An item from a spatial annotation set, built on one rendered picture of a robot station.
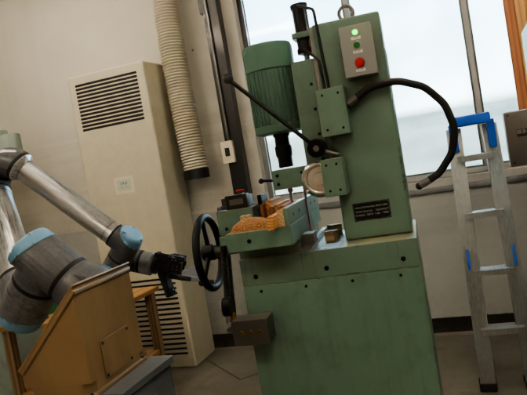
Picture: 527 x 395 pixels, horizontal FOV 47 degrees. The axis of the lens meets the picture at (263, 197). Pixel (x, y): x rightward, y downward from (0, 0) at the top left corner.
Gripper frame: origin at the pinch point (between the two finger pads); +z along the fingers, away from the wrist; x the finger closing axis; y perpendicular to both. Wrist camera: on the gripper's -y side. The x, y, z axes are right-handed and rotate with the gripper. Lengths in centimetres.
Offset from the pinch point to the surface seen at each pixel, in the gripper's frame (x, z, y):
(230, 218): -12.1, 10.3, 27.9
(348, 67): -21, 43, 84
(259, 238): -35, 27, 28
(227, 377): 89, -4, -77
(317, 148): -21, 38, 57
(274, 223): -41, 31, 34
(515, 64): 111, 112, 108
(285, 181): -7, 27, 44
